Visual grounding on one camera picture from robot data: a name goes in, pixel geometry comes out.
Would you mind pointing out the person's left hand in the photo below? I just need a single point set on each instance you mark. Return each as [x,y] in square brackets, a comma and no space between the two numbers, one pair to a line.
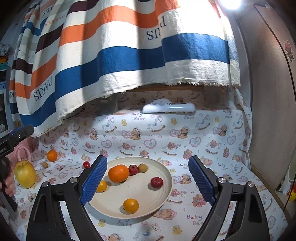
[10,186]

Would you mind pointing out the pink plastic object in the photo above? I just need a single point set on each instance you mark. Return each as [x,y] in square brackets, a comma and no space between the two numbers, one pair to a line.
[22,151]

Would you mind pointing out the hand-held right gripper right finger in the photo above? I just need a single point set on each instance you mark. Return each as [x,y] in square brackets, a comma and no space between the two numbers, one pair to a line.
[201,180]

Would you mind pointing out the white plastic device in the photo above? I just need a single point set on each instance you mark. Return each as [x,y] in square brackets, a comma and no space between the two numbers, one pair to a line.
[168,108]

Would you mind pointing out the cartoon animal sticker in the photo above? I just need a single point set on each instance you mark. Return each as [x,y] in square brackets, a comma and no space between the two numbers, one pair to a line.
[289,49]

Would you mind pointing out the white clip lamp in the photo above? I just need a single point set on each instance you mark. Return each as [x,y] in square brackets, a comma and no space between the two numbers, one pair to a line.
[231,3]

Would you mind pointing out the striped cloth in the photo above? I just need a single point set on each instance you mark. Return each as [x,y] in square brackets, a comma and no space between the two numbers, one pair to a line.
[115,58]

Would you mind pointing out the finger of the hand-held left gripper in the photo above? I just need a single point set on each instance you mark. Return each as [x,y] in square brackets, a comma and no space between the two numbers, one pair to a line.
[23,131]

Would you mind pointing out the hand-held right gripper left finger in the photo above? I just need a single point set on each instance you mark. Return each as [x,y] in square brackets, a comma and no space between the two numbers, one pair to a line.
[93,183]

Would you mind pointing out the small dark red fruit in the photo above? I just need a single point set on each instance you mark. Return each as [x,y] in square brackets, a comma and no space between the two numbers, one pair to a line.
[156,182]
[133,169]

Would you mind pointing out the cream round plate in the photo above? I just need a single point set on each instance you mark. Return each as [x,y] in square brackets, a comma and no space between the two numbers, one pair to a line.
[143,194]

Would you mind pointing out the small yellow-orange kumquat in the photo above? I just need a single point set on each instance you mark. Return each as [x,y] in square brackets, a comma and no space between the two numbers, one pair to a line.
[103,186]

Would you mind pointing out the large orange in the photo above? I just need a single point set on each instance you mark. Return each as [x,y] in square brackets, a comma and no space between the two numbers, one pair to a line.
[118,173]

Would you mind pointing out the red cherry tomato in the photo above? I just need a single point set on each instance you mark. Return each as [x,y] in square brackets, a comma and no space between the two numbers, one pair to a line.
[86,164]

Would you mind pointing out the large yellow apple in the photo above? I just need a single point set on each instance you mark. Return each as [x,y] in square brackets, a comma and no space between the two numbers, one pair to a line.
[25,174]

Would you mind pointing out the bear print cloth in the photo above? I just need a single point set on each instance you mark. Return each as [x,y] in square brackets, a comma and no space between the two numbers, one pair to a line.
[208,143]

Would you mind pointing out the yellow bottle red cap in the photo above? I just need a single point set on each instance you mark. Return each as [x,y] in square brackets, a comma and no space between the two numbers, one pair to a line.
[293,195]

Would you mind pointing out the yellow-orange small orange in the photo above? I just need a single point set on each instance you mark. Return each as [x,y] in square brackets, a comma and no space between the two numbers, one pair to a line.
[130,205]

